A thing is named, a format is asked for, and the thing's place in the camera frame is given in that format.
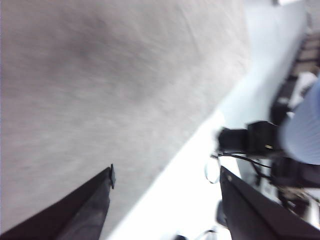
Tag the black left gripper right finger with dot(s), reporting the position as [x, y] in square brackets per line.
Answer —
[252, 214]

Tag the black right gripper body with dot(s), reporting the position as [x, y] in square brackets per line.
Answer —
[263, 139]

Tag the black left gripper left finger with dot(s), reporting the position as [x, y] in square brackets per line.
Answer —
[78, 215]

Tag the blue ribbed cup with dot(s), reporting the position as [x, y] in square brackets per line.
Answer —
[301, 130]

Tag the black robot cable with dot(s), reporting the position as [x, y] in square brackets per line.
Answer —
[232, 154]

